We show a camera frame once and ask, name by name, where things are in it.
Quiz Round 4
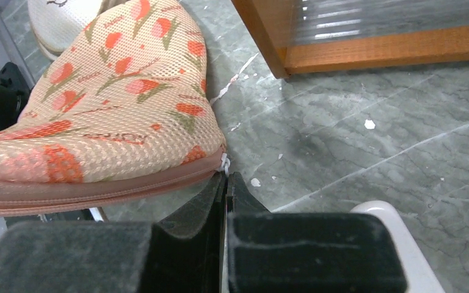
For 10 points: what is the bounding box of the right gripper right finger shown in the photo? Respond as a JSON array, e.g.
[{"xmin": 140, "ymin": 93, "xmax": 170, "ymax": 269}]
[{"xmin": 226, "ymin": 172, "xmax": 408, "ymax": 292}]

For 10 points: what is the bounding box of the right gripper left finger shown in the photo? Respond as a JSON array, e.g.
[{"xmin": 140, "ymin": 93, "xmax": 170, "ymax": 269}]
[{"xmin": 0, "ymin": 174, "xmax": 227, "ymax": 292}]

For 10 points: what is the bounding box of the floral pink mesh laundry bag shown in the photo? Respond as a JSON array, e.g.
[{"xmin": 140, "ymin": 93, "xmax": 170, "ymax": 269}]
[{"xmin": 0, "ymin": 1, "xmax": 230, "ymax": 216}]

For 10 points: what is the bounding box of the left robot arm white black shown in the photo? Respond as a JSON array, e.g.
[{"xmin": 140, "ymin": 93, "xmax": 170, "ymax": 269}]
[{"xmin": 0, "ymin": 62, "xmax": 31, "ymax": 131}]

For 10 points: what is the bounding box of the beige round laundry bag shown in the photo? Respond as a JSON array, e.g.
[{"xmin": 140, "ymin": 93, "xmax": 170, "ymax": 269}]
[{"xmin": 27, "ymin": 0, "xmax": 124, "ymax": 61}]

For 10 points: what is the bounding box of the white rectangular plastic case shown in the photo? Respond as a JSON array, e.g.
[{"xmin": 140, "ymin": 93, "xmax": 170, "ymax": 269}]
[{"xmin": 351, "ymin": 200, "xmax": 445, "ymax": 292}]

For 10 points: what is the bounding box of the orange wooden shelf rack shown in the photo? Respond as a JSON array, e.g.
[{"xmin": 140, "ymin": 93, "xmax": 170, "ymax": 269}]
[{"xmin": 233, "ymin": 1, "xmax": 469, "ymax": 79}]

